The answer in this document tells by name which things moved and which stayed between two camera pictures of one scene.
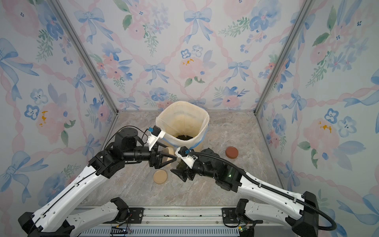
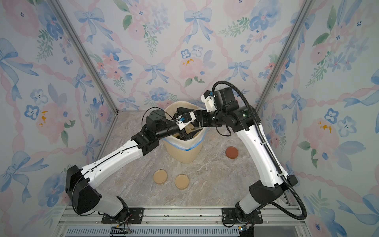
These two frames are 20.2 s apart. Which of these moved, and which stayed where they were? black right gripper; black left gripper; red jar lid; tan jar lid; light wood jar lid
Moved: black left gripper; light wood jar lid; black right gripper
Stayed: tan jar lid; red jar lid
